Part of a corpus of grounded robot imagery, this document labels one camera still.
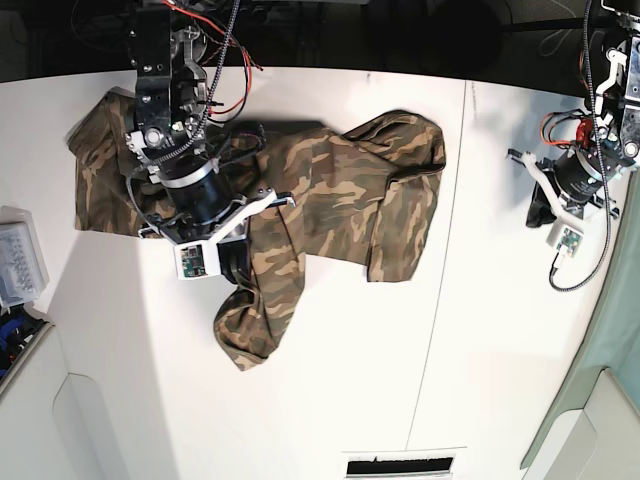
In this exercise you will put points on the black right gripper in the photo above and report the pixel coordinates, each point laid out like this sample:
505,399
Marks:
208,210

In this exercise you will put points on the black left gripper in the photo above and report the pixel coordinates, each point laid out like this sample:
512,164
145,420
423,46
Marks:
575,177

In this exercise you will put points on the camouflage t-shirt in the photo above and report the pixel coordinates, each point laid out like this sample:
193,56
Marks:
367,196

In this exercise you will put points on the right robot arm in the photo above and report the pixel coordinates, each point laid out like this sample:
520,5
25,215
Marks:
171,137

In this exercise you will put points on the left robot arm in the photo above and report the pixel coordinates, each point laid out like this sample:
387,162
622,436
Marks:
600,140

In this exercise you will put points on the clear plastic parts box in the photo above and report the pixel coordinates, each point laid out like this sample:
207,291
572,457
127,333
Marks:
24,276

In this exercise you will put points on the blue items in bin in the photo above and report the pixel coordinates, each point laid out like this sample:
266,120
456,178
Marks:
18,328

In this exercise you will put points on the white slotted vent plate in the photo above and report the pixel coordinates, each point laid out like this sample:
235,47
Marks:
440,463

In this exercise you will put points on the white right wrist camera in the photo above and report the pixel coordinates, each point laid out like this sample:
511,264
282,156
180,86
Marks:
197,260

